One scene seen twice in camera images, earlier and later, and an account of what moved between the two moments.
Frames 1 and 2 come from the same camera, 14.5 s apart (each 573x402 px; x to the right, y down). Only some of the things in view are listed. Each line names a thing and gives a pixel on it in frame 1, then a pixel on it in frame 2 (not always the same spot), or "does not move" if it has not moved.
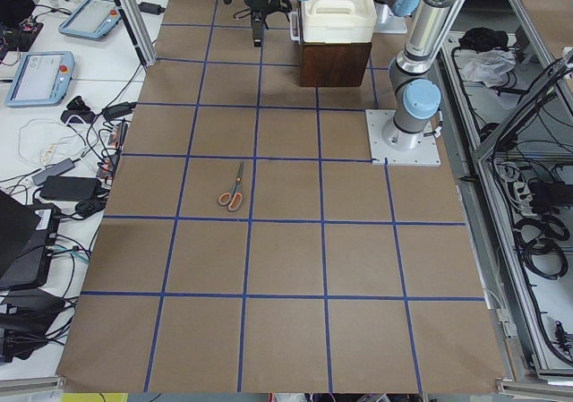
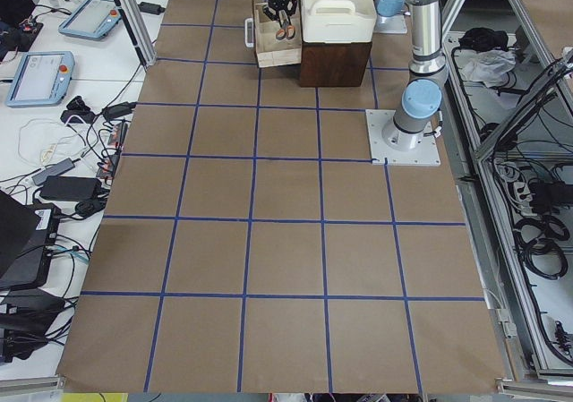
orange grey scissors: [235, 198] to [286, 32]
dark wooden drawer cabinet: [333, 64] does not move
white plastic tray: [339, 17] does not move
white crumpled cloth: [489, 66] does not move
